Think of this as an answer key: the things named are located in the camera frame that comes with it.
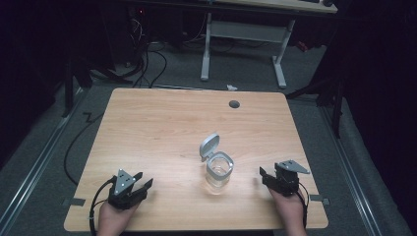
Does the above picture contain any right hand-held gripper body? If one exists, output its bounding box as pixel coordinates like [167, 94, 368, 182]
[262, 159, 311, 198]

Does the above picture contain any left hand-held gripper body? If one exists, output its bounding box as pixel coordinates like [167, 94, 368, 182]
[107, 168, 148, 210]

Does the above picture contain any person's left hand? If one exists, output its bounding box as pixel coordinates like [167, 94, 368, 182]
[96, 200, 140, 236]

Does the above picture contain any person's right hand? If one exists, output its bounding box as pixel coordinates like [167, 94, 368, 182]
[268, 188, 308, 236]

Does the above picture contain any grey tape strip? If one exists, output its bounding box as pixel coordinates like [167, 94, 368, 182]
[309, 194, 330, 207]
[61, 197, 87, 207]

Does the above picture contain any clear glass jar, grey lid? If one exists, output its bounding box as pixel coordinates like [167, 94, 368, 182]
[199, 132, 235, 195]

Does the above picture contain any black metal stand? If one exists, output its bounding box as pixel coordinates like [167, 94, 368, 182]
[61, 57, 94, 119]
[284, 73, 347, 140]

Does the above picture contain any white-legged desk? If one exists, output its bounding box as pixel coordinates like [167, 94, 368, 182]
[200, 0, 339, 89]

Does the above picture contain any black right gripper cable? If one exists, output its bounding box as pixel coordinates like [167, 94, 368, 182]
[295, 181, 311, 230]

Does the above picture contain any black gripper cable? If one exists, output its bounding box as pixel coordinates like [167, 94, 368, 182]
[295, 181, 311, 230]
[89, 176, 118, 236]

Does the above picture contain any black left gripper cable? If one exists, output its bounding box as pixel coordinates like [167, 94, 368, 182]
[89, 176, 118, 236]

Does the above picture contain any metal floor rail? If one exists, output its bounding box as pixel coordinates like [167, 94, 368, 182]
[319, 105, 384, 236]
[0, 88, 87, 232]

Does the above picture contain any black cable on floor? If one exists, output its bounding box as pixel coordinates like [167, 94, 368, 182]
[63, 111, 106, 187]

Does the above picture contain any bundle of black cables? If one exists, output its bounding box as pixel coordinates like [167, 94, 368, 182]
[126, 14, 169, 89]

